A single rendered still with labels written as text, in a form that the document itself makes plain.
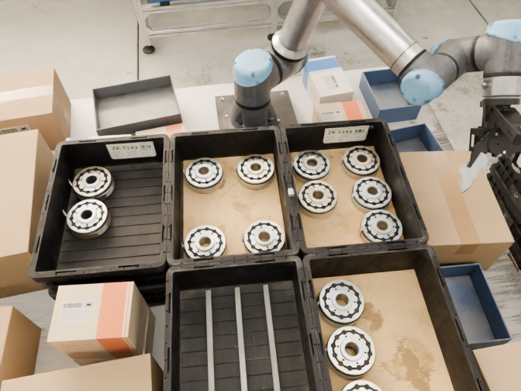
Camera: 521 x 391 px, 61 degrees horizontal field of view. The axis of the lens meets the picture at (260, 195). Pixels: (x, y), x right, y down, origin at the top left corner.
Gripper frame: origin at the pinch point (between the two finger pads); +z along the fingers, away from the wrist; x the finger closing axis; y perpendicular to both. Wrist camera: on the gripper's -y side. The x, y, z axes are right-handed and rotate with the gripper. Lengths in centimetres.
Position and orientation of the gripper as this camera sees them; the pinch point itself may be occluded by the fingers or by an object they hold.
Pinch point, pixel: (498, 194)
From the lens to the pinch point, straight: 106.7
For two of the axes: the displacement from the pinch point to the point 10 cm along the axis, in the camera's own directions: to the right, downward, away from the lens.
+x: -10.0, 0.1, -0.3
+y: -0.3, -1.8, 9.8
